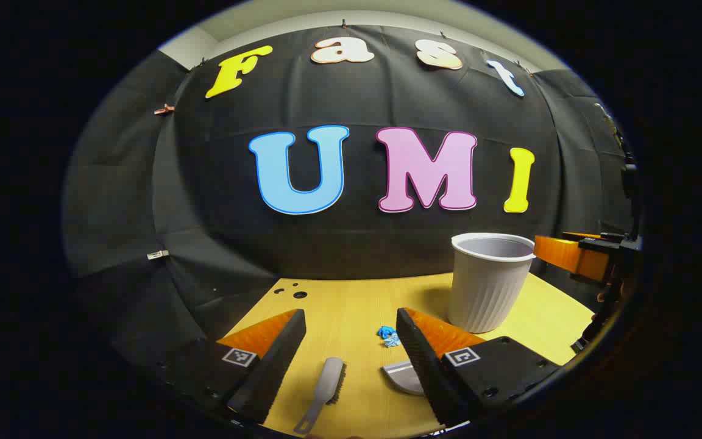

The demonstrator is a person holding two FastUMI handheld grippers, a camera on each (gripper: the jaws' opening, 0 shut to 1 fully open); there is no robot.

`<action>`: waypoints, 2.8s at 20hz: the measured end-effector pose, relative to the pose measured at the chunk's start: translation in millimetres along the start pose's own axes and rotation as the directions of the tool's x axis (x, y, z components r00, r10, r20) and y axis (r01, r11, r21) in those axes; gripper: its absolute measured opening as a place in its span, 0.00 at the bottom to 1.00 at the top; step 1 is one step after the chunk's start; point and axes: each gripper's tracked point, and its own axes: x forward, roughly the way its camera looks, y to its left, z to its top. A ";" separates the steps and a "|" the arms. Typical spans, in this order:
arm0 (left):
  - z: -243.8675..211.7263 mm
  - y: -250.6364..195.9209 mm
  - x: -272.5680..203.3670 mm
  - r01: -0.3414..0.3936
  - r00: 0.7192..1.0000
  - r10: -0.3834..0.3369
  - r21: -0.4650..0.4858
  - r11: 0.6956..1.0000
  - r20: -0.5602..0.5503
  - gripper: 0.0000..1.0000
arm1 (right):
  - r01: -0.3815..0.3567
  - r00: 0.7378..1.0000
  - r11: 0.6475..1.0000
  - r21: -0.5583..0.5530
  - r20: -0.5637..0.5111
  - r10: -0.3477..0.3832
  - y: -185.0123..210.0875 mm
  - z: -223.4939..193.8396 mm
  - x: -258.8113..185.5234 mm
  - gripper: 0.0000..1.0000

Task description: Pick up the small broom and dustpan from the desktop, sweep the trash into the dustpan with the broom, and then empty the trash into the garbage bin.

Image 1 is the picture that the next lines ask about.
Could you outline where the grey dustpan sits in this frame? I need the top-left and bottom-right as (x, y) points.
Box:
(381, 360), (428, 397)

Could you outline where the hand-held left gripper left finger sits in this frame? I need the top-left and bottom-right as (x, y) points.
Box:
(153, 309), (307, 425)

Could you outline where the small grey broom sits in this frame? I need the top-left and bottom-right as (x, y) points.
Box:
(293, 357), (347, 435)

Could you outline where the black backdrop cloth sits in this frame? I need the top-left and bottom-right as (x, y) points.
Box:
(62, 24), (638, 366)

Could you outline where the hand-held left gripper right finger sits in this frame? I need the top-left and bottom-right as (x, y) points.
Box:
(395, 307), (566, 426)

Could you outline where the grey ribbed garbage bin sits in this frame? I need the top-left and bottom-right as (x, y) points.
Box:
(450, 232), (536, 334)

